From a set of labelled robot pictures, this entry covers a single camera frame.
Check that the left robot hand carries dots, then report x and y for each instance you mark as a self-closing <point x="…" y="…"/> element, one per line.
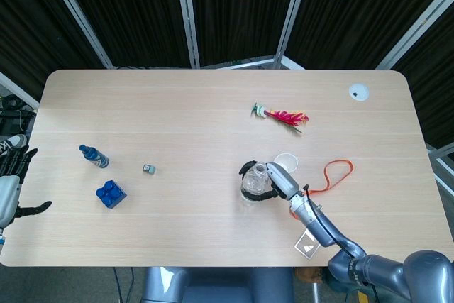
<point x="9" y="196"/>

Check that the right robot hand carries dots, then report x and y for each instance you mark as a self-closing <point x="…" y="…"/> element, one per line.
<point x="283" y="180"/>

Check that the clear plastic bottle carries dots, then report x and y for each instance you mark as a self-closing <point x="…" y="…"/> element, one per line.
<point x="255" y="182"/>

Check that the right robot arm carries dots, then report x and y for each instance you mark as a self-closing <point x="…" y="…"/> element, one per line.
<point x="315" y="226"/>

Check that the white paper cup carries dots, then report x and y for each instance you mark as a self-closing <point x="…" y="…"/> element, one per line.
<point x="289" y="160"/>

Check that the blue spray bottle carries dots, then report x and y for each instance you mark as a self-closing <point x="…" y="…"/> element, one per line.
<point x="95" y="157"/>

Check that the black white sneaker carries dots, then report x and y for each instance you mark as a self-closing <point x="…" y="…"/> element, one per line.
<point x="14" y="140"/>

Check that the red feather shuttlecock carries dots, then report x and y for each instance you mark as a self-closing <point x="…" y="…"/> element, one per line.
<point x="287" y="116"/>

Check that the blue toy building block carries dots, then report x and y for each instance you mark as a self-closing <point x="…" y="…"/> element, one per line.
<point x="111" y="194"/>

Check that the metal chair leg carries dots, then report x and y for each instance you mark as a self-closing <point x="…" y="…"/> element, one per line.
<point x="315" y="292"/>

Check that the grey-blue robot torso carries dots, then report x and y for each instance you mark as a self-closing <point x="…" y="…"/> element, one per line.
<point x="216" y="285"/>

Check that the small grey-green cube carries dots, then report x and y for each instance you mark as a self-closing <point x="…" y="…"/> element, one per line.
<point x="149" y="169"/>

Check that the black fabric partition panel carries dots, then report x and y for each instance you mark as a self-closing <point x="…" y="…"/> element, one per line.
<point x="241" y="8"/>
<point x="28" y="15"/>
<point x="354" y="8"/>
<point x="134" y="8"/>
<point x="436" y="86"/>

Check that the silver partition frame rail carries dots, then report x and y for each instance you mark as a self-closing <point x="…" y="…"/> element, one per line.
<point x="17" y="90"/>
<point x="441" y="161"/>

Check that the silver partition base rail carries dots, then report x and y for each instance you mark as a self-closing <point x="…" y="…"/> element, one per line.
<point x="248" y="63"/>

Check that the silver partition frame post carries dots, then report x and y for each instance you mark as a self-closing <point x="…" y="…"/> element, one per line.
<point x="188" y="15"/>
<point x="78" y="12"/>
<point x="292" y="12"/>
<point x="415" y="30"/>

